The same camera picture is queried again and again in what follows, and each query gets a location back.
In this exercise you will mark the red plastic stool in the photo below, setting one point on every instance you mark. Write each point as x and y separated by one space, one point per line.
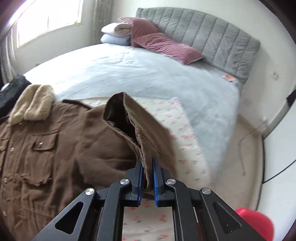
261 223

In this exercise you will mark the pink velvet pillow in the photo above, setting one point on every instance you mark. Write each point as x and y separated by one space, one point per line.
162 44
140 27

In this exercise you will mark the grey curtain left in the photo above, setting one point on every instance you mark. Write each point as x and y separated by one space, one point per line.
8 59

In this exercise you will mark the grey patterned curtain right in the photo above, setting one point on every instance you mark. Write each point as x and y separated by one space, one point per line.
101 17

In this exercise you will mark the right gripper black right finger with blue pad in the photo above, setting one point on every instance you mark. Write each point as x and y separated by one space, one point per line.
198 214

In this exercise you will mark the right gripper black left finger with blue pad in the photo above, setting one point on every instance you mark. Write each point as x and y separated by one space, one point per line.
97 214

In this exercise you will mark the grey padded headboard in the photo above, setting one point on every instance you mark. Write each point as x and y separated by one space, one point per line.
223 45

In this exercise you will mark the pink velvet pillow back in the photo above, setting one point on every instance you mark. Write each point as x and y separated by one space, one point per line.
140 27

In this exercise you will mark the brown jacket with fleece collar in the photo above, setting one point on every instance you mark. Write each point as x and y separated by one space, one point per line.
52 151

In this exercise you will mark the bright window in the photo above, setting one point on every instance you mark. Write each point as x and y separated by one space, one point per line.
46 16

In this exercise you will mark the folded white blanket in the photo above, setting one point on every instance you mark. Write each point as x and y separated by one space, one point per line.
117 29

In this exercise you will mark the pink velvet pillow front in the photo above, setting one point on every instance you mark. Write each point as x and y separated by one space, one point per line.
162 44

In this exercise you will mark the light blue bed cover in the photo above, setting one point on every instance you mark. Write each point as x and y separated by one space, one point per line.
210 101

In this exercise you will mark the folded light blue blanket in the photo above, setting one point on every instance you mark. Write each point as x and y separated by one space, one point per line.
110 39

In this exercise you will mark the wall socket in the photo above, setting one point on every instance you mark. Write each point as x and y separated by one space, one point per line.
274 75

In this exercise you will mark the cherry print white blanket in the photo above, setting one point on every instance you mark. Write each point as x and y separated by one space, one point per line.
148 222

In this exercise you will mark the black garment on bed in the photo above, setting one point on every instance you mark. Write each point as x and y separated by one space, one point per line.
11 93

